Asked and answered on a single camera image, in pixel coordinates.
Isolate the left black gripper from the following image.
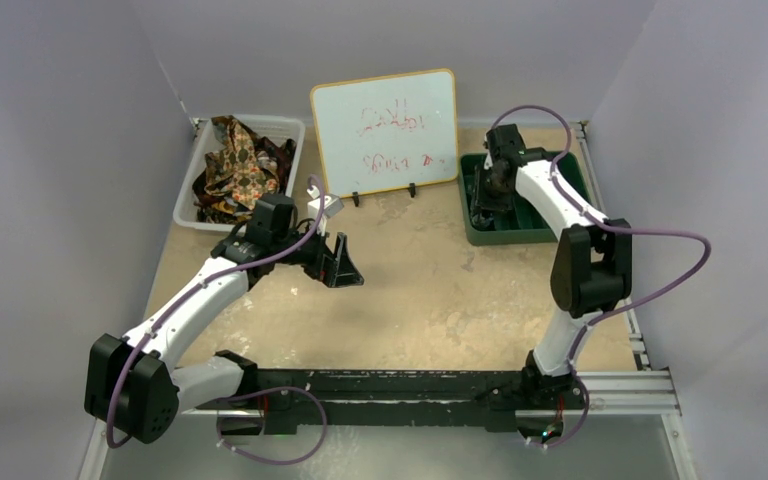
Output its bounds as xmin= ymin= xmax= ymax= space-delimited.
xmin=272 ymin=218 xmax=362 ymax=287

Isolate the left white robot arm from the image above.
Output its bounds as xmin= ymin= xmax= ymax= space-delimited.
xmin=84 ymin=187 xmax=364 ymax=448

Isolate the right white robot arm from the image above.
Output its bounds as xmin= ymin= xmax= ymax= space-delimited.
xmin=469 ymin=124 xmax=632 ymax=407

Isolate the green compartment tray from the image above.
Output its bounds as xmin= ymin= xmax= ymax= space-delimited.
xmin=458 ymin=148 xmax=591 ymax=247

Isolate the small whiteboard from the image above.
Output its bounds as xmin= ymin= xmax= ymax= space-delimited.
xmin=310 ymin=68 xmax=458 ymax=198

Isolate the orange patterned necktie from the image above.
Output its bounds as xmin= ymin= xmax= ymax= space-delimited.
xmin=204 ymin=116 xmax=280 ymax=216

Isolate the white plastic basket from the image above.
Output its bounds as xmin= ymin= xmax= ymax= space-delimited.
xmin=173 ymin=114 xmax=306 ymax=233

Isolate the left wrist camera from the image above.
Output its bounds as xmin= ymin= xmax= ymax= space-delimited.
xmin=306 ymin=185 xmax=344 ymax=219

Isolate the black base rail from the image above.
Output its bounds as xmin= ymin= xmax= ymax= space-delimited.
xmin=191 ymin=368 xmax=591 ymax=436

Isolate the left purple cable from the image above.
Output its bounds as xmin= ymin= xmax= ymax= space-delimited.
xmin=105 ymin=173 xmax=330 ymax=466

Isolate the purple cable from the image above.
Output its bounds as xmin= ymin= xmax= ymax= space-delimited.
xmin=105 ymin=173 xmax=330 ymax=466
xmin=486 ymin=104 xmax=713 ymax=452

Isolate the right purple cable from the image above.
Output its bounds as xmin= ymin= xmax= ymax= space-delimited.
xmin=486 ymin=104 xmax=713 ymax=452

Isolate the aluminium frame rail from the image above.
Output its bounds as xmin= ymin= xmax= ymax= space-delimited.
xmin=116 ymin=372 xmax=679 ymax=428

